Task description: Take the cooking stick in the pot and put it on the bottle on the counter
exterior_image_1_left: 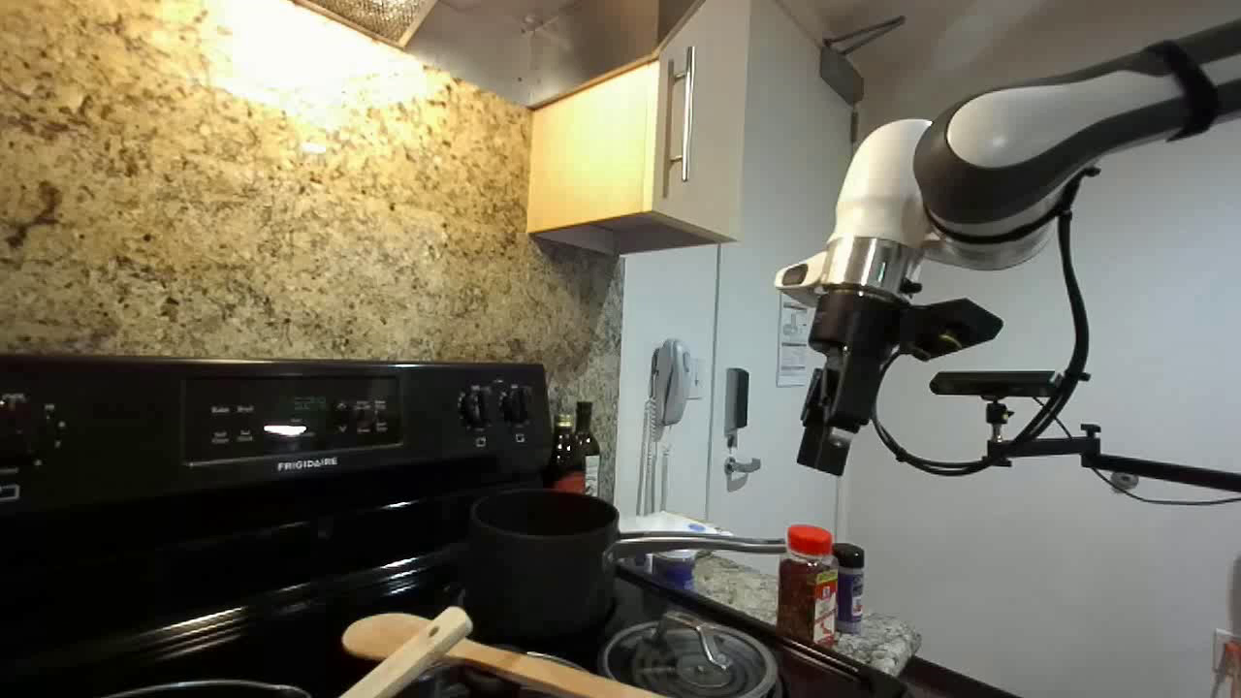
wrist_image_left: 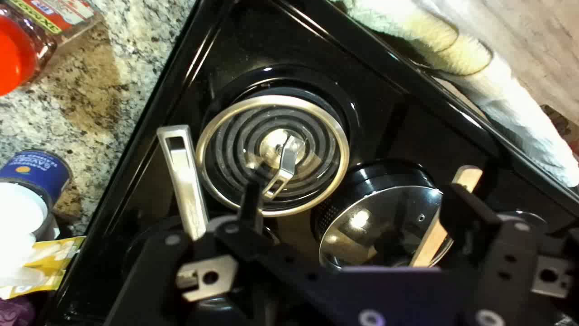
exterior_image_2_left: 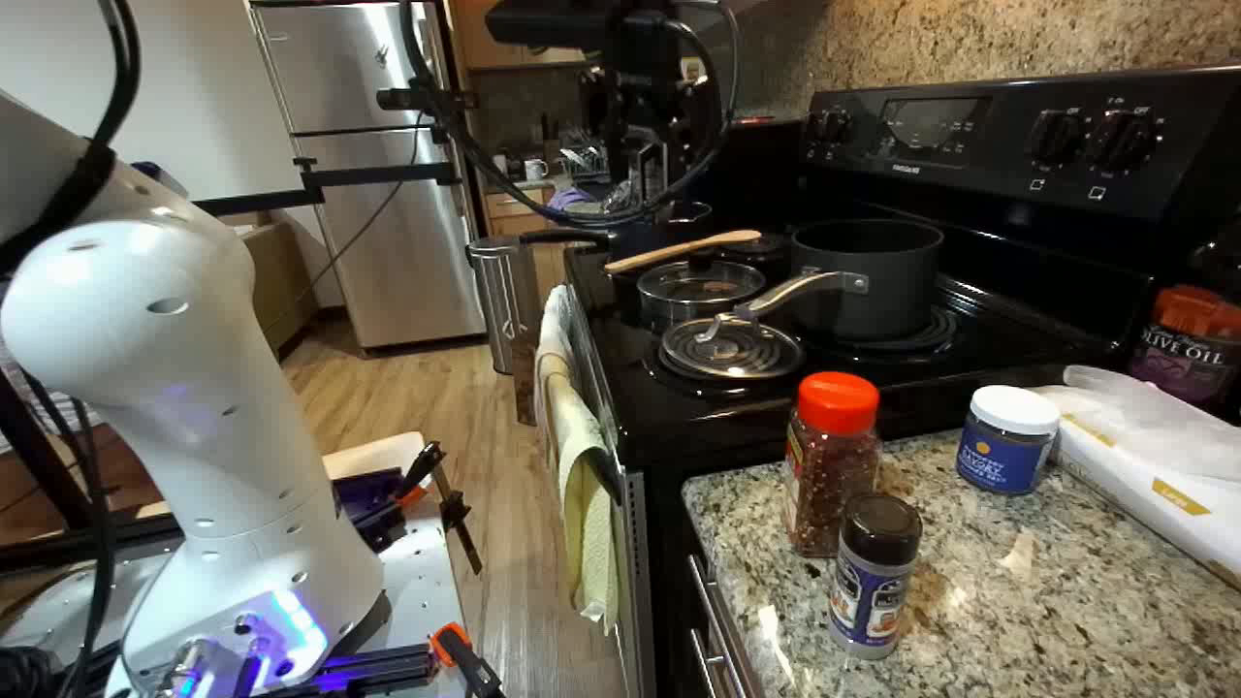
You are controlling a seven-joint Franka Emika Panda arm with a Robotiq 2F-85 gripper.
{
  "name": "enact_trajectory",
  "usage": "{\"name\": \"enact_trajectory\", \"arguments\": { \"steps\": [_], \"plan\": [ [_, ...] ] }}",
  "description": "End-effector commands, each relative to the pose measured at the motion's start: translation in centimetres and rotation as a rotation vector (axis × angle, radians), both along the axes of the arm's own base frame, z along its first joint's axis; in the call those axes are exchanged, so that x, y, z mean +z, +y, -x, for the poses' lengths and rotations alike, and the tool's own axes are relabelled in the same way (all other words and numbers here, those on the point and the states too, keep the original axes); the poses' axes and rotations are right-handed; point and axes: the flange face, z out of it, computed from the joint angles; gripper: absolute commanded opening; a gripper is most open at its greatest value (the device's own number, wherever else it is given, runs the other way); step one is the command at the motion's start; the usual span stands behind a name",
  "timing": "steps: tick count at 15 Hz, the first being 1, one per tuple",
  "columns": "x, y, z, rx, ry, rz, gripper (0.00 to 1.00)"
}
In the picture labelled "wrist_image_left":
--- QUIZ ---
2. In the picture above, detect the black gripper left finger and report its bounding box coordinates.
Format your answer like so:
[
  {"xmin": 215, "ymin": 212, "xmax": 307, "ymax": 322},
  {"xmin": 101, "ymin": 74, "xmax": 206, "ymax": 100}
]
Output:
[{"xmin": 105, "ymin": 181, "xmax": 266, "ymax": 326}]

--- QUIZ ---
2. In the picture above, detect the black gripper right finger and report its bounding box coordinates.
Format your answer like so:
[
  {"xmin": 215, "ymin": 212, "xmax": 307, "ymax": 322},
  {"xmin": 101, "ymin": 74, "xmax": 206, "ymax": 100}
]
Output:
[{"xmin": 441, "ymin": 183, "xmax": 539, "ymax": 326}]

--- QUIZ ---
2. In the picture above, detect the wooden cooking stick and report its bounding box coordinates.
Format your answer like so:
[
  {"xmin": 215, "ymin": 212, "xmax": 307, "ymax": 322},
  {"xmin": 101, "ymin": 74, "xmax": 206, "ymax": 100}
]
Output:
[{"xmin": 409, "ymin": 165, "xmax": 485, "ymax": 268}]

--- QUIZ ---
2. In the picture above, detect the small pot with glass lid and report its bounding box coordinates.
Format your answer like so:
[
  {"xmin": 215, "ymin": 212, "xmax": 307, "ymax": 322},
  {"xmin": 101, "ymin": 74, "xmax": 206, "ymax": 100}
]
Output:
[{"xmin": 311, "ymin": 159, "xmax": 443, "ymax": 270}]

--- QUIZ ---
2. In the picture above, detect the red-capped spice bottle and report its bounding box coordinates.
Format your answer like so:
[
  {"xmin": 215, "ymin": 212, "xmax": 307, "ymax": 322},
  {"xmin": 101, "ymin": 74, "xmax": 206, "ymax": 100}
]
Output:
[{"xmin": 0, "ymin": 0, "xmax": 101, "ymax": 96}]

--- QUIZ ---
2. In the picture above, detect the yellow plastic packet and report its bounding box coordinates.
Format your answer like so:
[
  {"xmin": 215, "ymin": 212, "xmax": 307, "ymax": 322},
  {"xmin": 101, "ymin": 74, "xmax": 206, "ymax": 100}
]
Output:
[{"xmin": 0, "ymin": 235, "xmax": 85, "ymax": 299}]

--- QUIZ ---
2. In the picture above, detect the blue white-lidded jar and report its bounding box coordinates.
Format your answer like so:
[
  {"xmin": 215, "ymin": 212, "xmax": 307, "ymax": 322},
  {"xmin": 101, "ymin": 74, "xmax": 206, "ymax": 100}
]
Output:
[{"xmin": 0, "ymin": 148, "xmax": 72, "ymax": 239}]

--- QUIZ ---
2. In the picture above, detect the spiral coil burner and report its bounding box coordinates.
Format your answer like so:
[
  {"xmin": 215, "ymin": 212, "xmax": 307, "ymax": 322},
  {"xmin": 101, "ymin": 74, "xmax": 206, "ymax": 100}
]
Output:
[{"xmin": 195, "ymin": 94, "xmax": 349, "ymax": 217}]

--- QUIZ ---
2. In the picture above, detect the black electric stove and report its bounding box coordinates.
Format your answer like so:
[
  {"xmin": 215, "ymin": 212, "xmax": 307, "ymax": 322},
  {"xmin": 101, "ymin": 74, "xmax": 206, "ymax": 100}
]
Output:
[{"xmin": 41, "ymin": 0, "xmax": 579, "ymax": 326}]

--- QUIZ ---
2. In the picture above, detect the yellow white dish towel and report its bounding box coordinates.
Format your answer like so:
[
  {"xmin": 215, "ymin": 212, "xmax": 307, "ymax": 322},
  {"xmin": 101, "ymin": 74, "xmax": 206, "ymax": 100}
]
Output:
[{"xmin": 342, "ymin": 0, "xmax": 579, "ymax": 186}]

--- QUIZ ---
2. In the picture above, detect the steel pot handle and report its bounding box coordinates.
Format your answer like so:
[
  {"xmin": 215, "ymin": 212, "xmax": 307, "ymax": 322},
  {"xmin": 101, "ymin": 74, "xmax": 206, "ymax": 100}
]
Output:
[{"xmin": 155, "ymin": 125, "xmax": 208, "ymax": 241}]

